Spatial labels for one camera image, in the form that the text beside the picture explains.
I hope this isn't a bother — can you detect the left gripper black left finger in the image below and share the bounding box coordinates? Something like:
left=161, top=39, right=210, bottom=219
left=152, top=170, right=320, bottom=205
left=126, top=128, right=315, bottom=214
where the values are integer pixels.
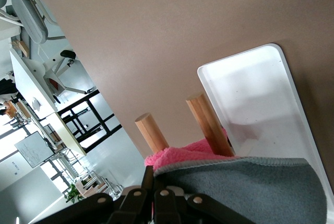
left=33, top=166, right=154, bottom=224

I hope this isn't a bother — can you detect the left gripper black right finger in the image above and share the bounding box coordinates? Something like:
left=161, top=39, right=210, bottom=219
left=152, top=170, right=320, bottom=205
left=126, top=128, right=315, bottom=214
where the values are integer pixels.
left=153, top=187, right=258, bottom=224

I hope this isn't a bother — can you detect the grey and pink cloth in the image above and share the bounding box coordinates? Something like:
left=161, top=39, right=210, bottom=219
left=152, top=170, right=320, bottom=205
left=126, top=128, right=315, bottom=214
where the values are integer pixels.
left=144, top=127, right=329, bottom=224

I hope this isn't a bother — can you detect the green potted plant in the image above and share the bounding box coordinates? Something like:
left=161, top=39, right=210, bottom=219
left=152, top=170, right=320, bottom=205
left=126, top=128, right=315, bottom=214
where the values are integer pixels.
left=64, top=183, right=85, bottom=204

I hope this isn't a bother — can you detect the wooden rod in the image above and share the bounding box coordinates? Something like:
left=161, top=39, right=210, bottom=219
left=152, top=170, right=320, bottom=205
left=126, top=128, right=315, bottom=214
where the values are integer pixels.
left=135, top=113, right=170, bottom=154
left=185, top=92, right=235, bottom=158

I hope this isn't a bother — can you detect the cream desk top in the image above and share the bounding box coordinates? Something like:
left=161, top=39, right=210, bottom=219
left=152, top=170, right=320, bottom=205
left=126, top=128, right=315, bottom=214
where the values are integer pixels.
left=49, top=111, right=87, bottom=157

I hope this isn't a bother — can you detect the whiteboard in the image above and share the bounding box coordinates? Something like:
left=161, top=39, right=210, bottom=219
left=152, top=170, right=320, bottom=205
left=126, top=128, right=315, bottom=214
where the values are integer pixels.
left=14, top=131, right=52, bottom=169

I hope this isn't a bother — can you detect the white rectangular tray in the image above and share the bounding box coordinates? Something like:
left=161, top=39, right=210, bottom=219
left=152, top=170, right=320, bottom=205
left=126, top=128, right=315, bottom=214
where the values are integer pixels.
left=197, top=42, right=334, bottom=205

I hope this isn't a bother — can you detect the white desk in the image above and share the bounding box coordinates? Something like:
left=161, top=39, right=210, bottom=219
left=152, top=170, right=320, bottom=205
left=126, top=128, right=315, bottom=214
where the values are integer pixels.
left=9, top=49, right=58, bottom=113

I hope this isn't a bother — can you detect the grey office chair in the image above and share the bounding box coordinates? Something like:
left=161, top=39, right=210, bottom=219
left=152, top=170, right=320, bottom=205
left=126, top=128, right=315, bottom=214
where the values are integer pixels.
left=0, top=0, right=66, bottom=45

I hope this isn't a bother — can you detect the black metal frame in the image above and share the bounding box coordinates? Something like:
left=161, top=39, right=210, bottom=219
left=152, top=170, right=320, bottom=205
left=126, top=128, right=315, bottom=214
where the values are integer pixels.
left=57, top=89, right=123, bottom=154

